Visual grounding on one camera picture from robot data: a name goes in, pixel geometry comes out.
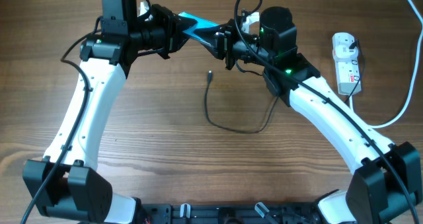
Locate Galaxy smartphone cyan screen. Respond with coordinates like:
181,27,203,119
178,12,219,47

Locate black USB charging cable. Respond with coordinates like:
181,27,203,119
203,38,366,135

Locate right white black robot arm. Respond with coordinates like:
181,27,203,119
189,7,422,223

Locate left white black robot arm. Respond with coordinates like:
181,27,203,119
22,0,196,223

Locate white charger plug adapter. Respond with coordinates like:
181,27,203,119
332,44,358,62

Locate white power strip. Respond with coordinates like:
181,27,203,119
332,32,362,96

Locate white power strip cord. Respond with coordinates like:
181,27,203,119
348,0,423,130

